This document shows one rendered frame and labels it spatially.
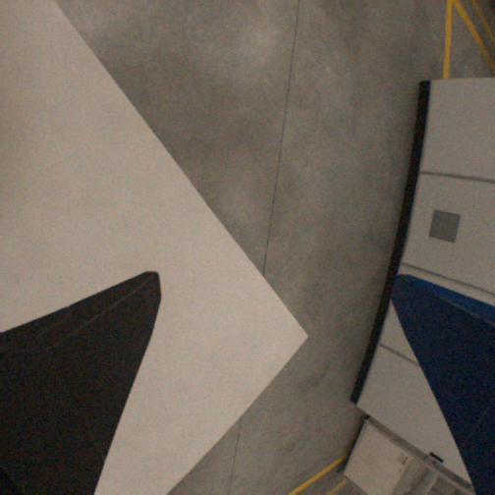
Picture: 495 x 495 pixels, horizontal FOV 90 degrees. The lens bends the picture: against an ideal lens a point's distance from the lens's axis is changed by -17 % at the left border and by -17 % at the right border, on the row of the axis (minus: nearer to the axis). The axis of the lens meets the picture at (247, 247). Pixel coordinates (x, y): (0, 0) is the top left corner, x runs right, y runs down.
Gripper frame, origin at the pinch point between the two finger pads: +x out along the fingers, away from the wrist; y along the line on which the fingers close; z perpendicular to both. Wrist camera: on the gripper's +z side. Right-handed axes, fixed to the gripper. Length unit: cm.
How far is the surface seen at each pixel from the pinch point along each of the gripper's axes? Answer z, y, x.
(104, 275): -10.5, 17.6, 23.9
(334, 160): -9, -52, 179
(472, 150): 7, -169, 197
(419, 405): -206, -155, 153
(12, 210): -1.4, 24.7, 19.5
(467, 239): -59, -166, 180
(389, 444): -322, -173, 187
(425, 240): -69, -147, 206
